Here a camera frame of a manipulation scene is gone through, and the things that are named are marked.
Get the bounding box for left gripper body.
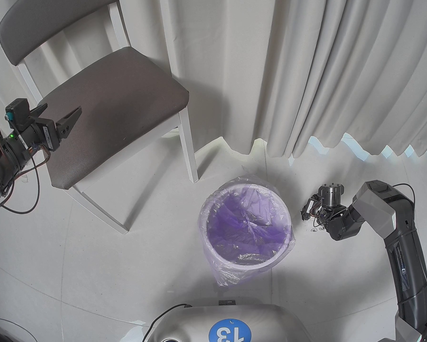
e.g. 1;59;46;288
19;117;62;153

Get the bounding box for purple plastic bag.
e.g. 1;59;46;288
198;177;296;288

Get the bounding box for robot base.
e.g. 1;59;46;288
147;298;306;342

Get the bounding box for white trash bin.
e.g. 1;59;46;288
199;181;293;273

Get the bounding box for grey padded white chair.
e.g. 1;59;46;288
0;0;200;235

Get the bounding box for white curtain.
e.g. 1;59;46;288
265;0;427;164
0;0;269;156

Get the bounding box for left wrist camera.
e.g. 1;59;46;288
5;98;31;131

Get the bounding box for black cable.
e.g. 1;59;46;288
144;303;192;342
0;151;53;215

